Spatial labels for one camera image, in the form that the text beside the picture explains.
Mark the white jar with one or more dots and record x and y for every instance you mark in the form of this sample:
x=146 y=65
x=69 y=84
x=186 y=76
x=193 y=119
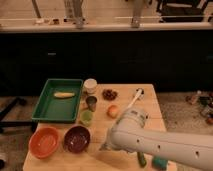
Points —
x=90 y=86

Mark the black office chair base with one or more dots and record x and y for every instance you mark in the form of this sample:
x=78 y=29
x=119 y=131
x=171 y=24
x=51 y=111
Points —
x=8 y=118

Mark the orange-red bowl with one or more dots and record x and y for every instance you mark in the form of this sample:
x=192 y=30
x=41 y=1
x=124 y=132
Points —
x=44 y=142

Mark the small green cup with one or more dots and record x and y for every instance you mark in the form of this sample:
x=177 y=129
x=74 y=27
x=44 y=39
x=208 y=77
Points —
x=86 y=117

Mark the light blue towel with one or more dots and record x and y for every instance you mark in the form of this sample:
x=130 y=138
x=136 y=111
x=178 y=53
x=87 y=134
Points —
x=107 y=144

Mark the orange peach fruit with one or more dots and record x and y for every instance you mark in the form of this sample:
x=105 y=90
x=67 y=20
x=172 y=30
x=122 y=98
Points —
x=113 y=111

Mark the green cucumber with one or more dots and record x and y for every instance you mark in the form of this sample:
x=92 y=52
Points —
x=141 y=159

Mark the green plastic tray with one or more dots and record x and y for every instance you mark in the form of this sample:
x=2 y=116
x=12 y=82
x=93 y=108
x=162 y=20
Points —
x=51 y=109

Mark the teal sponge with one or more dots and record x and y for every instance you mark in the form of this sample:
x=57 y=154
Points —
x=159 y=163

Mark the dark metal cup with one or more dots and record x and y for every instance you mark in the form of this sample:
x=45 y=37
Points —
x=91 y=102

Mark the brown grape bunch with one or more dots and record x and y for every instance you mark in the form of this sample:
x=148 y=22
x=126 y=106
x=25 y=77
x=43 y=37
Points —
x=109 y=94

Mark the white handled dish brush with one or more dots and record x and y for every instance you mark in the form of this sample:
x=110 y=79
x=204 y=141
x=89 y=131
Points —
x=138 y=95

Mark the dark maroon bowl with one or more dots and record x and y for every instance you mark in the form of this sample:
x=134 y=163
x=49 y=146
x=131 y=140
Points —
x=76 y=139

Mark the yellow corn cob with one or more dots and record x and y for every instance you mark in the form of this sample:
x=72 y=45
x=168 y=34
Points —
x=63 y=95

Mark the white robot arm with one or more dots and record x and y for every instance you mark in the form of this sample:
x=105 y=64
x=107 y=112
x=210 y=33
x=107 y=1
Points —
x=128 y=134

